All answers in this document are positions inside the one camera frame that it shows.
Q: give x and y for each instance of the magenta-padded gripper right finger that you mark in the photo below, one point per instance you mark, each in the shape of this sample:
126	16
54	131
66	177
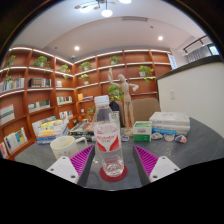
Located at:
146	161

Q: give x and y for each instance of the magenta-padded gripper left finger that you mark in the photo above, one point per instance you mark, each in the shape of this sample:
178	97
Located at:
80	161

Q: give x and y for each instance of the clear plastic water bottle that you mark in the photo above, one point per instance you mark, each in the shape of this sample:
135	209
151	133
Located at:
107	140

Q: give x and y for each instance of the cream ceramic mug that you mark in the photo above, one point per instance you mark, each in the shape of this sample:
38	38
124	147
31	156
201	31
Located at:
63	146

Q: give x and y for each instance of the flat round red coaster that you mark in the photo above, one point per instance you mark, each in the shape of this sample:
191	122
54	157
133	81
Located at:
125	175

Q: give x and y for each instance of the small painted stone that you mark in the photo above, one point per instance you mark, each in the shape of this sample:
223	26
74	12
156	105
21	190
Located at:
181	139
156	135
125	138
169	137

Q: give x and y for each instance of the green and white box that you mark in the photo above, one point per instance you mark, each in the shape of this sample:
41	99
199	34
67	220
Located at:
142	131

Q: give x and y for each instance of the flat dark book pile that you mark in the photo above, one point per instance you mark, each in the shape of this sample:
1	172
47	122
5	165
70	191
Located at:
81	128

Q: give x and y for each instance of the stack of colourful books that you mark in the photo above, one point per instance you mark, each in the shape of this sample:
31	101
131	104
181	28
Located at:
51	131

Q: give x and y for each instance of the beige upholstered chair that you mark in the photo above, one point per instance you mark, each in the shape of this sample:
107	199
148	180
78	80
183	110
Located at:
145	108

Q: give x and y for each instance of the dark office chair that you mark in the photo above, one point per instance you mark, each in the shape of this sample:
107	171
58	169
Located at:
116	108

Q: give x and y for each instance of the wooden artist mannequin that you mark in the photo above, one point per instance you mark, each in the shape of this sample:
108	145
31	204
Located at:
126	96

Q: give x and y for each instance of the white paper sign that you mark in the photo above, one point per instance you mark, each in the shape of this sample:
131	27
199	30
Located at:
172	61

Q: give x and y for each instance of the round recessed ceiling light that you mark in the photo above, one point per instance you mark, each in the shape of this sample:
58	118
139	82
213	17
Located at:
160	38
77	48

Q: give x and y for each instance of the grey window curtain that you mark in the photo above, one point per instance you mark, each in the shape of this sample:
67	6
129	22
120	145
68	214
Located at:
198	53

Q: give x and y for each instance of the dark framed window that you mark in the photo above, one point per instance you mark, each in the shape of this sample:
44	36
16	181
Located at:
213	50

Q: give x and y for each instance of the ceiling air vent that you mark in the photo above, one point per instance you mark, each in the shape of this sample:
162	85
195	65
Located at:
134	18

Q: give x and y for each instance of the branched ceiling lamp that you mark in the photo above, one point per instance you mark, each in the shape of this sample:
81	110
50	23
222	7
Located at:
106	8

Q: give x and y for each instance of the white wall switch plate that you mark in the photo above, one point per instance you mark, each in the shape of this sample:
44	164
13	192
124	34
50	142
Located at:
172	94

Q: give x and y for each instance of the wooden wall shelf unit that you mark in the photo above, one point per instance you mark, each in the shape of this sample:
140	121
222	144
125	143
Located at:
43	96

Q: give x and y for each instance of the black ceiling track rail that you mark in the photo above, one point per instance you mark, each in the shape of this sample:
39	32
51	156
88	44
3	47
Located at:
195	43

